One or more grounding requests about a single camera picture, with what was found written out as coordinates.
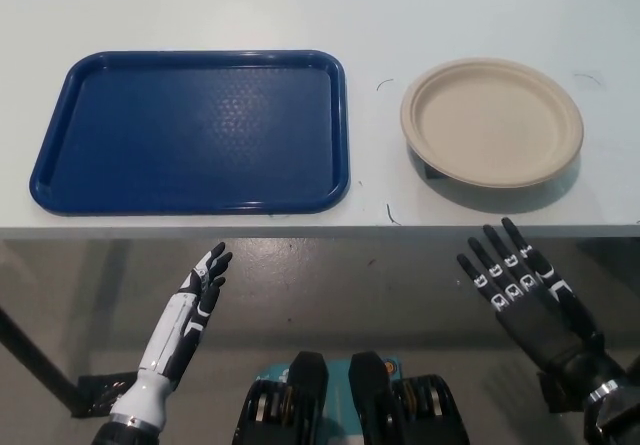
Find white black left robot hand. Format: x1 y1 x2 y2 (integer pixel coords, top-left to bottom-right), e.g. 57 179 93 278
108 242 234 424

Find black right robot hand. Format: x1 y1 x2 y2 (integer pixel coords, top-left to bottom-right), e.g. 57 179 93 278
456 217 627 404

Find beige round paper plate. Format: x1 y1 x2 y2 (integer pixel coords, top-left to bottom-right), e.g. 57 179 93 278
398 56 585 188

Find black floor foot plate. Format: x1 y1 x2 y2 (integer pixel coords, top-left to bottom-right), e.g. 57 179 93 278
536 370 594 415
73 372 139 420

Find blue plastic serving tray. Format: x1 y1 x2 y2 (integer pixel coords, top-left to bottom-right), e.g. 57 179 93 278
29 49 351 215

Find black metal table leg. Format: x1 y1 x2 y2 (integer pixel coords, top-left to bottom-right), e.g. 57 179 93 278
0 304 85 409

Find black robot body teal tops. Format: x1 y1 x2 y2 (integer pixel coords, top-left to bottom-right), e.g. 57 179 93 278
232 350 471 445

